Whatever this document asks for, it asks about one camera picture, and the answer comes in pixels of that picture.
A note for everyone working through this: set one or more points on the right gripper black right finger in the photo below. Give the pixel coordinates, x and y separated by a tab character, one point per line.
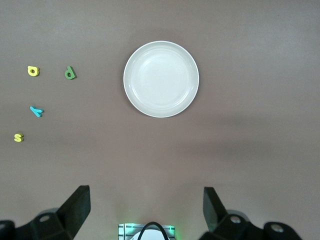
225	225

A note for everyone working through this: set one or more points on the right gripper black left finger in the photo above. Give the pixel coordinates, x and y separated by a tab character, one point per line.
62	220

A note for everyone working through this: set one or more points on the teal foam letter y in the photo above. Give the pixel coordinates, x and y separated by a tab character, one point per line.
37	111

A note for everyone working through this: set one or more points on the green foam letter p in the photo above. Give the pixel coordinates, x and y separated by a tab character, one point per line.
72	74

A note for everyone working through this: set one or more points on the yellow foam letter a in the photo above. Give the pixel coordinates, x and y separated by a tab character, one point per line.
37	72

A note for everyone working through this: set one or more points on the brown table cover sheet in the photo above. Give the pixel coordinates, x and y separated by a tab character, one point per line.
237	155

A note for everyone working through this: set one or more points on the yellow foam letter s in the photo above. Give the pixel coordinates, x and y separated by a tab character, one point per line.
18	137

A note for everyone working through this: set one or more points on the beige brown plate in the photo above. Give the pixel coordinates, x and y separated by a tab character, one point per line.
161	79

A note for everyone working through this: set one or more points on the right arm silver base plate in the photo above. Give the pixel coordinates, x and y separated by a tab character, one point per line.
122	230

